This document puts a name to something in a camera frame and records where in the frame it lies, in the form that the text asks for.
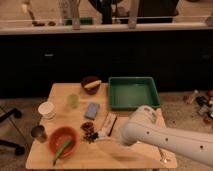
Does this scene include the brown grape bunch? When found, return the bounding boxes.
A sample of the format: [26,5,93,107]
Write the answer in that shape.
[81,122,95,143]

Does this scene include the orange bowl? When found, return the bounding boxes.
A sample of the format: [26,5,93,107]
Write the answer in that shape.
[48,126,78,159]

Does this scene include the black chair base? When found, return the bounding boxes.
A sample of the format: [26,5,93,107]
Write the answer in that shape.
[0,105,26,157]

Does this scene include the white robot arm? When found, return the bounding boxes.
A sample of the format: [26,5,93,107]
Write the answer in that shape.
[117,105,213,167]

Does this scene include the green translucent cup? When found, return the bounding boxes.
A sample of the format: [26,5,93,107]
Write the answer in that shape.
[67,94,79,108]

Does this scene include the brown wooden block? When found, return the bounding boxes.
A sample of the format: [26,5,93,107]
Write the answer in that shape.
[101,113,117,135]

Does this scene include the green plastic tray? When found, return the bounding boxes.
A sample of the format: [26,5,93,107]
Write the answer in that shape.
[108,77,160,111]

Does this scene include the dark brown bowl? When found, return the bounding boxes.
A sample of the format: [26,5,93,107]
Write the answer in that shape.
[81,76,101,95]

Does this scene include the green pea pod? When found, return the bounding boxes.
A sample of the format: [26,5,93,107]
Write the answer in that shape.
[52,139,72,166]

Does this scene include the white dish brush black bristles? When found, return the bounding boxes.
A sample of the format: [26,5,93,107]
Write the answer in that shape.
[89,132,115,142]

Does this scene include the yellow corn cob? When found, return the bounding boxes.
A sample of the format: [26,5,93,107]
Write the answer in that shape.
[84,80,102,89]

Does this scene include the wooden table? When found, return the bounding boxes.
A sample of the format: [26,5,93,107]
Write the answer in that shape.
[26,83,177,170]

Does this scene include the silver fork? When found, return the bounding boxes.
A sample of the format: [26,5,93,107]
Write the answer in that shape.
[158,148,168,163]

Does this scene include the white lidded cup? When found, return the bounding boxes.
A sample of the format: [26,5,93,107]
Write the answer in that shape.
[38,101,55,119]

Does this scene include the metal cup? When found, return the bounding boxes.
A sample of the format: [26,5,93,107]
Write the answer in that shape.
[31,125,47,143]

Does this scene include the blue sponge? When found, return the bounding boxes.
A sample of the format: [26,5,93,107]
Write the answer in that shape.
[84,102,100,120]

